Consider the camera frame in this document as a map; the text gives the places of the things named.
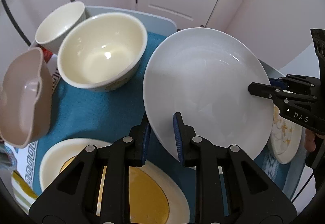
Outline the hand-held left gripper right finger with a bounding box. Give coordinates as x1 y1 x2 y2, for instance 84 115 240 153
173 112 297 224

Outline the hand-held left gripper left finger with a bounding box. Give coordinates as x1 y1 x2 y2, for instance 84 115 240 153
28 114 152 224

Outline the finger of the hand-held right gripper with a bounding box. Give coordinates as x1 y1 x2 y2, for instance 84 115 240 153
269 75 320 95
248 82 317 113

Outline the cream floral plate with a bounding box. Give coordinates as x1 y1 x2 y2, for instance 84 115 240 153
266 106 303 165

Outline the cream plate with yellow centre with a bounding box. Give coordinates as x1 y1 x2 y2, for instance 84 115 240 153
39 138 190 224

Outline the large white plate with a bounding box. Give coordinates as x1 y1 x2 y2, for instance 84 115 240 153
143 27 276 163

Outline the cream bowl with yellow print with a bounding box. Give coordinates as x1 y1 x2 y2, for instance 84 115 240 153
57 12 148 92

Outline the pink dish with handles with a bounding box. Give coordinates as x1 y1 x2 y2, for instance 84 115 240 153
0 48 52 149

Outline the plain white bowl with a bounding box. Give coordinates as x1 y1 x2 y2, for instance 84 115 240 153
35 1 86 54

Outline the person's right hand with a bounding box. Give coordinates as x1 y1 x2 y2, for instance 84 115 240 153
305 129 316 153

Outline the blue woven tablecloth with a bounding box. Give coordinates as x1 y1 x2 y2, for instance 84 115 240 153
33 32 297 199

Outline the striped plate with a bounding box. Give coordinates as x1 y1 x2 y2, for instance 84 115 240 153
11 171 38 210

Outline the thin black cable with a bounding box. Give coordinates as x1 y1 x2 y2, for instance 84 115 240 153
292 171 316 202

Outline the thick black cable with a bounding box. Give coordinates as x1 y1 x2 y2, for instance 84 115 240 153
0 0 33 48

